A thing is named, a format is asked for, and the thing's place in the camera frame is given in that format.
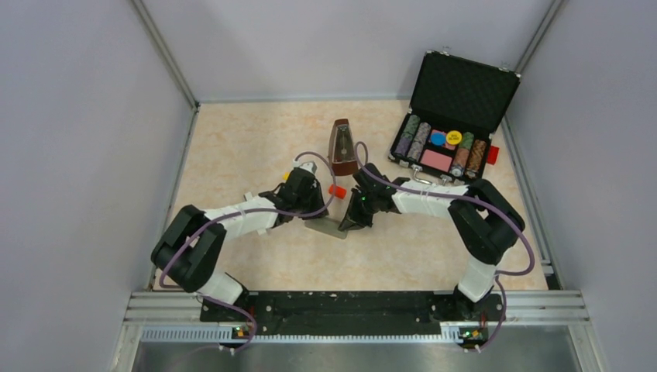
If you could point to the red block behind case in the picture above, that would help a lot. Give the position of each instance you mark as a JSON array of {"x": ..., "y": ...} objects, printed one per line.
[{"x": 492, "y": 155}]

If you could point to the yellow big blind chip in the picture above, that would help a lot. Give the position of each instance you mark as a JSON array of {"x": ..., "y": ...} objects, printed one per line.
[{"x": 454, "y": 137}]

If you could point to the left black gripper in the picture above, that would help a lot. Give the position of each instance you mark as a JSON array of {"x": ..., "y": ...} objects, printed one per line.
[{"x": 315, "y": 191}]

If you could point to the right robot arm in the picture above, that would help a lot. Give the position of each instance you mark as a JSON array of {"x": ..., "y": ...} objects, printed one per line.
[{"x": 486, "y": 222}]

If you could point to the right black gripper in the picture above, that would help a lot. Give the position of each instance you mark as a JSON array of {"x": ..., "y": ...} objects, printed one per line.
[{"x": 353, "y": 220}]

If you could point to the pink card deck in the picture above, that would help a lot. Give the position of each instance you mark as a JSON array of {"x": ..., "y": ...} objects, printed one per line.
[{"x": 436, "y": 160}]

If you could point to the brown wooden metronome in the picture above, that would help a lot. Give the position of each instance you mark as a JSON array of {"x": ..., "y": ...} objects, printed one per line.
[{"x": 341, "y": 153}]

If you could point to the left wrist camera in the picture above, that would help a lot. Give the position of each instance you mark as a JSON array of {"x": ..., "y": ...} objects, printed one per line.
[{"x": 308, "y": 166}]

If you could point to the black poker chip case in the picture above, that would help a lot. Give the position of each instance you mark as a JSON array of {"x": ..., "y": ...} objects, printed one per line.
[{"x": 453, "y": 93}]

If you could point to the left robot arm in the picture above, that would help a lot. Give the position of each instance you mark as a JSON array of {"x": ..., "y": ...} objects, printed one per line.
[{"x": 189, "y": 249}]

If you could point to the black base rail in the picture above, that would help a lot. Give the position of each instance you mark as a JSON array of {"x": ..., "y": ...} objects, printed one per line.
[{"x": 355, "y": 313}]

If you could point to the blue chip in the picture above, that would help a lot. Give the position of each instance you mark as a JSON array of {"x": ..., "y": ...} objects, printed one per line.
[{"x": 438, "y": 138}]

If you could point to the orange red block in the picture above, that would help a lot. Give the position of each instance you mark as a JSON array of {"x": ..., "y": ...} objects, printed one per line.
[{"x": 337, "y": 191}]

